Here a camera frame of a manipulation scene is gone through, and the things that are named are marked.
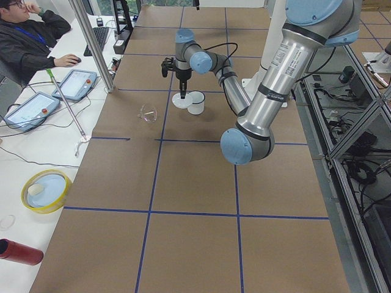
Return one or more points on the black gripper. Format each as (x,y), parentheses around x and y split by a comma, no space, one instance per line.
(182,74)

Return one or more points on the grabber tool green handle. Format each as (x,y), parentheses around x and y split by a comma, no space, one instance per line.
(84,137)

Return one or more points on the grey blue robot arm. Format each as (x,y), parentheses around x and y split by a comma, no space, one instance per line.
(189,57)
(309,25)

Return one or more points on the clear plastic funnel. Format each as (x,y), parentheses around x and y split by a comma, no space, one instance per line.
(148,113)

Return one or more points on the seated person dark jacket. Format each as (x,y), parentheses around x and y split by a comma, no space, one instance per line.
(28,34)

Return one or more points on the blue teach pendant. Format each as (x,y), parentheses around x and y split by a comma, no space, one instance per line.
(32,113)
(77,84)

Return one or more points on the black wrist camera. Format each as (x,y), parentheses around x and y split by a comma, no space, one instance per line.
(167,66)

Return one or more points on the black box with label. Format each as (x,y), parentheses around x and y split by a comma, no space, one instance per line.
(121,41)

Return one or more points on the small clear dish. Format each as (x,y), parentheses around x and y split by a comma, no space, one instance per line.
(7,222)

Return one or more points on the white enamel cup blue rim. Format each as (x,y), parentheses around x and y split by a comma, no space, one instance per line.
(198,103)

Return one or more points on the grey aluminium frame post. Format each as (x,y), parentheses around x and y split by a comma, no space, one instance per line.
(84,22)

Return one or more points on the white enamel cup lid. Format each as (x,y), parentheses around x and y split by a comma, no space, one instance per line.
(182,102)

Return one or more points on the red cylindrical bottle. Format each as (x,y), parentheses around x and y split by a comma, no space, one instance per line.
(17,252)

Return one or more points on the black keyboard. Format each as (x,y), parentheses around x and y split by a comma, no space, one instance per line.
(101,34)

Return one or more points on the far blue teach pendant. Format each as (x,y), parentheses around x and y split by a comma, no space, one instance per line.
(77,84)

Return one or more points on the near blue teach pendant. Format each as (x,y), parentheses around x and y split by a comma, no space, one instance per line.
(32,113)

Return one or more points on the yellow tape roll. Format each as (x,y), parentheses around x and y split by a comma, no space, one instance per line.
(46,191)

